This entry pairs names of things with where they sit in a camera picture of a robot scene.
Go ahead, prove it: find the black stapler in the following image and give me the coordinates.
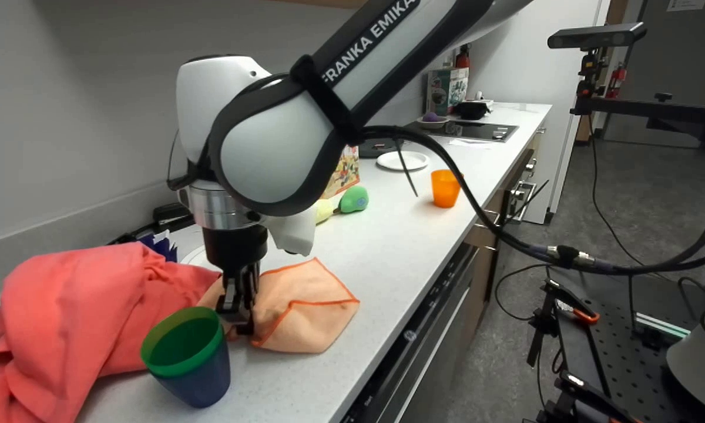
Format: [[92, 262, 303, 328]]
[[150, 200, 197, 232]]

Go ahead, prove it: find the black bowl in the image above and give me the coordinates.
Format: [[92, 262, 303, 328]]
[[449, 98, 494, 123]]

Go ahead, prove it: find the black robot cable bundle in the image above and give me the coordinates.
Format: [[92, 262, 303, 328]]
[[164, 55, 705, 277]]

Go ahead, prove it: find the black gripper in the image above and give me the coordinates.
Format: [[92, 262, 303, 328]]
[[202, 227, 271, 336]]

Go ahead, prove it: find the dark blue packet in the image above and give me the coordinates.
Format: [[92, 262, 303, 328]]
[[137, 231, 182, 264]]

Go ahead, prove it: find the orange translucent plastic cup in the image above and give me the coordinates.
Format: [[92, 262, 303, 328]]
[[431, 168, 464, 210]]

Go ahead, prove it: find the coral red cloth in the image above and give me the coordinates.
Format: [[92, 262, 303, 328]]
[[0, 242, 224, 423]]

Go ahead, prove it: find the green plush toy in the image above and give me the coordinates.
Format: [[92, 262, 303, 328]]
[[337, 184, 371, 216]]

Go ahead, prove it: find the black cooktop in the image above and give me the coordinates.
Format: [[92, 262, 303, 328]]
[[408, 118, 522, 147]]

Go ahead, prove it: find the black stereo camera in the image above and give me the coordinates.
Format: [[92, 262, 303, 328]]
[[545, 20, 650, 53]]

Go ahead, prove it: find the blue cup with green rim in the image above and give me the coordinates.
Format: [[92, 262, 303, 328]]
[[139, 306, 233, 411]]

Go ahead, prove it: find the wooden base cabinet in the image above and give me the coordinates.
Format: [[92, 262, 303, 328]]
[[460, 133, 547, 316]]

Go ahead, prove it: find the orange handled clamp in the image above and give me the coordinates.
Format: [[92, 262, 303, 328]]
[[541, 277, 603, 329]]

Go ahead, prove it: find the orange cloth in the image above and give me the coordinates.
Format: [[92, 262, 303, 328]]
[[197, 257, 361, 357]]

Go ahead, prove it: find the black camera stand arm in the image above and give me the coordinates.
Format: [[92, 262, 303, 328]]
[[570, 44, 705, 155]]

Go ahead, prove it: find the bottle with red cap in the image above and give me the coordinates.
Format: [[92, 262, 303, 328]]
[[449, 42, 474, 103]]

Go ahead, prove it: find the white plate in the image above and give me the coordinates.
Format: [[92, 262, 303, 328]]
[[374, 151, 433, 174]]

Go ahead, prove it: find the black breadboard table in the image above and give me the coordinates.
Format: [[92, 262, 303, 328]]
[[525, 296, 705, 423]]

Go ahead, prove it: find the grey round base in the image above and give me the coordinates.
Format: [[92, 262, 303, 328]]
[[666, 281, 705, 418]]

